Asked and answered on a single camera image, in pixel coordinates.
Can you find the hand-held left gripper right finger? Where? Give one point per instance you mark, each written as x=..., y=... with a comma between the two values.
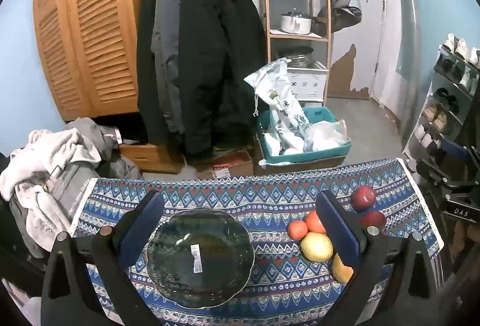
x=339, y=232

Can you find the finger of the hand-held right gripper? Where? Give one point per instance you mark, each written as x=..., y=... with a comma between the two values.
x=455, y=149

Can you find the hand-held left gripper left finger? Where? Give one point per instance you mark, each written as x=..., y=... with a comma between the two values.
x=140, y=228

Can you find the medium orange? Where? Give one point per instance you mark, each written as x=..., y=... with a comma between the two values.
x=314, y=222

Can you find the dark red apple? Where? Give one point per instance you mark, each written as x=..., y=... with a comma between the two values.
x=373, y=220

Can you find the small yellow pear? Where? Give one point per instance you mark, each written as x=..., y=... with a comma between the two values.
x=342, y=271

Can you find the bright red apple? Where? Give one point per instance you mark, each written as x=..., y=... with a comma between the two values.
x=363, y=197

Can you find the small reddish orange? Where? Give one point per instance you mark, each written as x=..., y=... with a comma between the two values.
x=297, y=230

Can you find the rows of shoes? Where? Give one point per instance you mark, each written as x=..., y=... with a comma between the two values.
x=437, y=119

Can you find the metal shoe rack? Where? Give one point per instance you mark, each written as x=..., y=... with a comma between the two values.
x=431, y=93

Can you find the blue patterned tablecloth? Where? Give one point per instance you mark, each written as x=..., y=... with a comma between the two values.
x=270, y=194

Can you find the grey printed garment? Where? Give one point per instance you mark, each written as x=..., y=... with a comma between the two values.
x=75, y=183

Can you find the teal plastic bin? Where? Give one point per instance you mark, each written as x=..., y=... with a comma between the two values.
x=300, y=157

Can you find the clear plastic bag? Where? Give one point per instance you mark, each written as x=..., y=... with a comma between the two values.
x=326, y=134

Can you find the red labelled cardboard box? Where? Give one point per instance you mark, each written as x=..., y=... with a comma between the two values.
x=228, y=166

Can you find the white towel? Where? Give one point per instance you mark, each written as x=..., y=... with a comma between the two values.
x=48, y=157

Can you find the white door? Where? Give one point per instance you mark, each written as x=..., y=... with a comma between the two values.
x=393, y=29

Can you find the white printed rice bag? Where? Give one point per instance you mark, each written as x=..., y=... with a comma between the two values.
x=281, y=100

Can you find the white patterned basket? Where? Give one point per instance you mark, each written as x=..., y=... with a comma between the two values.
x=307, y=85

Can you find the steel pot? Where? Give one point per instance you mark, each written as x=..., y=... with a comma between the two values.
x=298, y=57

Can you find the black hanging coat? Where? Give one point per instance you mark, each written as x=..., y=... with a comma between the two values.
x=213, y=48

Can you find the grey hanging jacket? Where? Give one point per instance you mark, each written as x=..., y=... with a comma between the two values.
x=165, y=29

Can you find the white cooking pot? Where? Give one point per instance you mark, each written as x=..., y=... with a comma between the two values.
x=296, y=23

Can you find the wooden louvered wardrobe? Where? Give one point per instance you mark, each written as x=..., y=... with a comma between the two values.
x=93, y=29

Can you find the wooden shelf rack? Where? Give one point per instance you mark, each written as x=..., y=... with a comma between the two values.
x=264, y=10

